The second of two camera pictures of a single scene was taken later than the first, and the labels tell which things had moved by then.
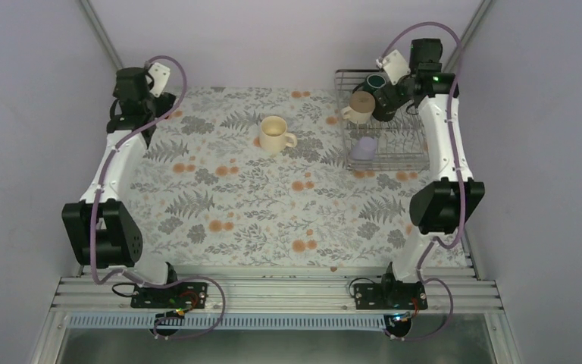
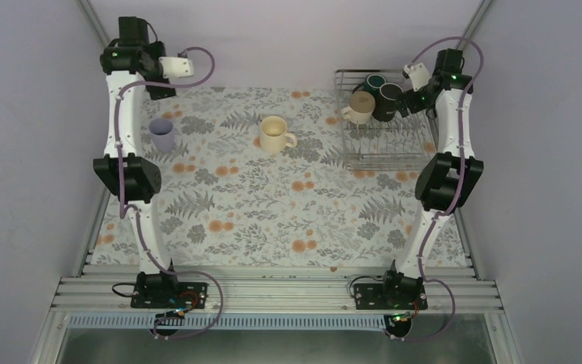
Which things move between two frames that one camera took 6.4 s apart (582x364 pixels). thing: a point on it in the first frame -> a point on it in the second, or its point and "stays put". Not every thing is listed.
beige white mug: [361, 108] stays put
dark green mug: [373, 82] stays put
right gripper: [405, 100] -> [414, 105]
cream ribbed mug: [273, 136] stays put
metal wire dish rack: [398, 145] stays put
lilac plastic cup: [365, 149] -> [162, 135]
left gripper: [167, 101] -> [155, 94]
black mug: [387, 100] stays put
